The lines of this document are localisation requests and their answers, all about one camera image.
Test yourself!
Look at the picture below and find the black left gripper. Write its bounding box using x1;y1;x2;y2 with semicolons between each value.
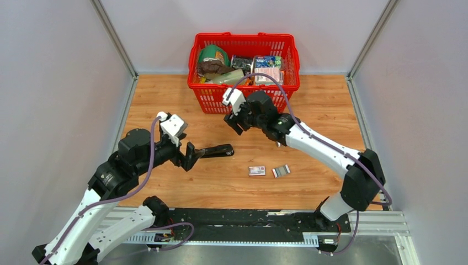
136;132;206;174

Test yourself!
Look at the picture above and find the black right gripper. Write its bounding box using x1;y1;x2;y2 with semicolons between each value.
224;97;265;135

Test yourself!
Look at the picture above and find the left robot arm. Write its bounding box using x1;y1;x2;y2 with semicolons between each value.
32;129;205;264

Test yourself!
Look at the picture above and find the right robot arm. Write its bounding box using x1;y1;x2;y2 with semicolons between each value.
222;88;386;231

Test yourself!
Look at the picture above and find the black stapler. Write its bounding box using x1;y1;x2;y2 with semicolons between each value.
201;144;235;158

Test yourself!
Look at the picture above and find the pale green bottle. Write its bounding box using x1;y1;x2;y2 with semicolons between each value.
209;69;244;85

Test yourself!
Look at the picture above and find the red white staple box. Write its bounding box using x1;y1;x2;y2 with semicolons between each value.
248;166;266;176

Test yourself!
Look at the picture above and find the dark patterned packet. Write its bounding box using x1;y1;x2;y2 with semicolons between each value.
230;55;253;76

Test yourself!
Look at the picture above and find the red plastic shopping basket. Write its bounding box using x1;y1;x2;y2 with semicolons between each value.
187;32;300;114

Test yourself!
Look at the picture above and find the brown crumpled bag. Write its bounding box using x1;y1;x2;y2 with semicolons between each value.
196;60;235;76

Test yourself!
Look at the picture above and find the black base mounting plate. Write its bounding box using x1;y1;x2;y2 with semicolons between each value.
149;208;352;252

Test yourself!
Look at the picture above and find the open staple box tray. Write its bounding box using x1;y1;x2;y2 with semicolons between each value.
272;165;291;178

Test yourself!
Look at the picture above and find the green snack bag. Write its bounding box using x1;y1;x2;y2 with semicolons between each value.
198;45;230;66

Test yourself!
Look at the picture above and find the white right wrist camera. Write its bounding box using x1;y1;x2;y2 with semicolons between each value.
222;88;246;115

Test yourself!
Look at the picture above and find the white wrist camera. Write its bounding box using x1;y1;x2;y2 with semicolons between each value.
222;88;246;115
157;112;188;147

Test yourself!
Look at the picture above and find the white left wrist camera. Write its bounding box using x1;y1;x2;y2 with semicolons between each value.
157;112;188;147

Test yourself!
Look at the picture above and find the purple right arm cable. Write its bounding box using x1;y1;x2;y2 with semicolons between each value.
230;72;393;208

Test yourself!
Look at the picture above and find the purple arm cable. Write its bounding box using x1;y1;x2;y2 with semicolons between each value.
230;72;393;208
38;116;163;265

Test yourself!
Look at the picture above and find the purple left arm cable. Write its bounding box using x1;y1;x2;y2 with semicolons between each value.
38;116;163;265

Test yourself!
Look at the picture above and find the aluminium frame rail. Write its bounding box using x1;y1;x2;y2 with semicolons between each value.
91;206;410;247

